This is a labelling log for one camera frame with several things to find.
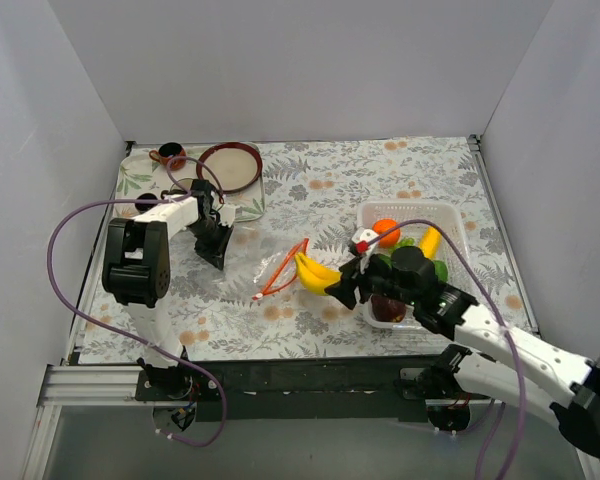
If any green fake bell pepper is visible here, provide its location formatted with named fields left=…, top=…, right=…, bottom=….
left=432, top=260, right=449, bottom=283

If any yellow fake banana bunch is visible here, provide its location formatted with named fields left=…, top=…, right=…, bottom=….
left=294, top=252, right=341, bottom=296

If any orange fake fruit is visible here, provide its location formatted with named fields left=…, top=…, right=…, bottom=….
left=372, top=218, right=401, bottom=249

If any round dark purple fake fruit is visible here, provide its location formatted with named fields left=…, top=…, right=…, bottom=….
left=370, top=295, right=407, bottom=323

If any clear zip top bag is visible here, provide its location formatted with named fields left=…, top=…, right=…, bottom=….
left=205, top=236, right=309, bottom=302

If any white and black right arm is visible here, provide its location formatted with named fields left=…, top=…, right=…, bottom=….
left=325, top=246, right=600, bottom=459

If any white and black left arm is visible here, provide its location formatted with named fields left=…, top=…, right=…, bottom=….
left=102, top=179, right=236, bottom=400

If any cream enamel mug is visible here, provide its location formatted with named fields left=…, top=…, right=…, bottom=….
left=161, top=178, right=193, bottom=198

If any white perforated plastic basket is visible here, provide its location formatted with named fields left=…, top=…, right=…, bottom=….
left=355, top=199, right=467, bottom=331

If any dark blue ceramic cup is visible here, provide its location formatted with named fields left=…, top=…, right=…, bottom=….
left=134, top=193, right=157, bottom=213

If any red rimmed beige plate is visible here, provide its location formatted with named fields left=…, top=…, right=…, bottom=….
left=196, top=142, right=263, bottom=194

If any brown ceramic cup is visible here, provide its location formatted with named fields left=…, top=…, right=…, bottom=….
left=149, top=142, right=186, bottom=166

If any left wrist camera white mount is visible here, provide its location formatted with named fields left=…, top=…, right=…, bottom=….
left=217, top=203, right=237, bottom=227

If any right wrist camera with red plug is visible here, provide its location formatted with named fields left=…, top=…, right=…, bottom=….
left=348, top=227, right=379, bottom=260

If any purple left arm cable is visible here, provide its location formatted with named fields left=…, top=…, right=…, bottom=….
left=47, top=155, right=229, bottom=446

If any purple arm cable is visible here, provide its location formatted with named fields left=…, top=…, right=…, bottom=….
left=367, top=219, right=527, bottom=480
left=47, top=155, right=229, bottom=446

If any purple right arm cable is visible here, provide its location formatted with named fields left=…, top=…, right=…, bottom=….
left=367, top=219, right=527, bottom=480

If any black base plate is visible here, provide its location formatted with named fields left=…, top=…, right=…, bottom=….
left=134, top=355, right=484, bottom=430

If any aluminium frame rail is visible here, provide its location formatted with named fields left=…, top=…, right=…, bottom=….
left=38, top=354, right=518, bottom=405

